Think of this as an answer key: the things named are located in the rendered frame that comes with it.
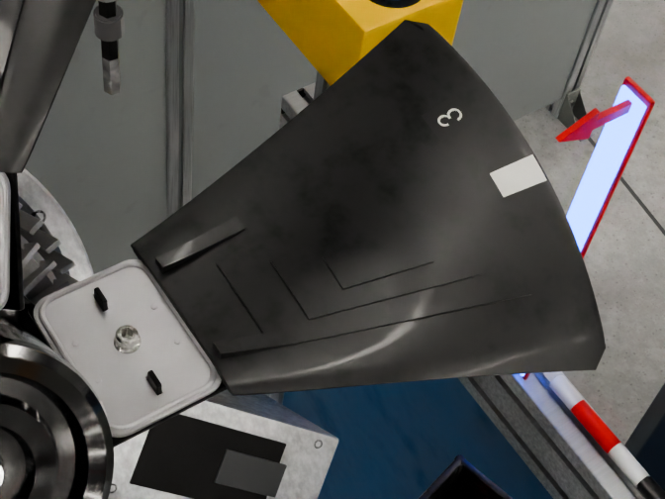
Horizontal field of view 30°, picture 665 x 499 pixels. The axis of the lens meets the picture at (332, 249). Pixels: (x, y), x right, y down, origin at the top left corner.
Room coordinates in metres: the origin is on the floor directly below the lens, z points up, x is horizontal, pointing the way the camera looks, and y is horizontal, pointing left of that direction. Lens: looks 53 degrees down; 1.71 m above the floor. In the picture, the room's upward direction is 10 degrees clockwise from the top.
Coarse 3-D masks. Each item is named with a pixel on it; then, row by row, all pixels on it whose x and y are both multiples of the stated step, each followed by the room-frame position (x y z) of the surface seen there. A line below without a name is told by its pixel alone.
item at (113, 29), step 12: (96, 12) 0.31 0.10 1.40; (108, 12) 0.31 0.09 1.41; (120, 12) 0.31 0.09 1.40; (96, 24) 0.31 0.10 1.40; (108, 24) 0.31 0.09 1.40; (120, 24) 0.31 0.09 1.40; (96, 36) 0.31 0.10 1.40; (108, 36) 0.31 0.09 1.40; (120, 36) 0.31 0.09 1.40; (108, 48) 0.31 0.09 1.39; (108, 60) 0.31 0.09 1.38; (108, 72) 0.31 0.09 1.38; (120, 72) 0.31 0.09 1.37; (108, 84) 0.31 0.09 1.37; (120, 84) 0.31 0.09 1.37
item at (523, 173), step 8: (520, 160) 0.47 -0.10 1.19; (528, 160) 0.47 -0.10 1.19; (504, 168) 0.46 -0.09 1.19; (512, 168) 0.47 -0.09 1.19; (520, 168) 0.47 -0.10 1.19; (528, 168) 0.47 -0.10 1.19; (536, 168) 0.47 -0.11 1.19; (496, 176) 0.46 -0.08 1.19; (504, 176) 0.46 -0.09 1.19; (512, 176) 0.46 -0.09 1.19; (520, 176) 0.46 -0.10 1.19; (528, 176) 0.46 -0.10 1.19; (536, 176) 0.47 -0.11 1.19; (544, 176) 0.47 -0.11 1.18; (496, 184) 0.45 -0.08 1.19; (504, 184) 0.45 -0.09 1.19; (512, 184) 0.46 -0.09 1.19; (520, 184) 0.46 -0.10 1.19; (528, 184) 0.46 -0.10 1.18; (504, 192) 0.45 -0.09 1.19; (512, 192) 0.45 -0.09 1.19
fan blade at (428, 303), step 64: (384, 64) 0.51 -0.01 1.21; (448, 64) 0.52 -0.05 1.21; (320, 128) 0.46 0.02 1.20; (384, 128) 0.47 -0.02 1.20; (512, 128) 0.49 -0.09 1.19; (256, 192) 0.41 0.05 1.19; (320, 192) 0.42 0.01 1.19; (384, 192) 0.43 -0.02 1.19; (448, 192) 0.44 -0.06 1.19; (192, 256) 0.36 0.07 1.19; (256, 256) 0.37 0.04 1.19; (320, 256) 0.38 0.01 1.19; (384, 256) 0.39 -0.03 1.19; (448, 256) 0.40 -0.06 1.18; (512, 256) 0.41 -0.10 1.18; (576, 256) 0.43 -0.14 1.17; (192, 320) 0.33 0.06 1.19; (256, 320) 0.33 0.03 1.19; (320, 320) 0.34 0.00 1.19; (384, 320) 0.35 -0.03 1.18; (448, 320) 0.36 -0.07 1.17; (512, 320) 0.38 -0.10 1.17; (576, 320) 0.39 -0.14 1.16; (256, 384) 0.30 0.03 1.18; (320, 384) 0.31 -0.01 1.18
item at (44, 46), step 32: (0, 0) 0.38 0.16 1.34; (32, 0) 0.38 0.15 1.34; (64, 0) 0.38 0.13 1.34; (0, 32) 0.37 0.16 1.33; (32, 32) 0.37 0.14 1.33; (64, 32) 0.37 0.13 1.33; (0, 64) 0.36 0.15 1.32; (32, 64) 0.36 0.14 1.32; (64, 64) 0.36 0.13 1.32; (0, 96) 0.35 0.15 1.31; (32, 96) 0.35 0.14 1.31; (0, 128) 0.34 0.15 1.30; (32, 128) 0.34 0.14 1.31; (0, 160) 0.32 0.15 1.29
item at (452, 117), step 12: (456, 96) 0.50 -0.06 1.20; (432, 108) 0.49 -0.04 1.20; (444, 108) 0.49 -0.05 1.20; (456, 108) 0.49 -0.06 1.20; (432, 120) 0.48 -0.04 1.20; (444, 120) 0.48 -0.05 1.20; (456, 120) 0.48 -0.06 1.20; (468, 120) 0.49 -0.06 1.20; (444, 132) 0.48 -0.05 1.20; (456, 132) 0.48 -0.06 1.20
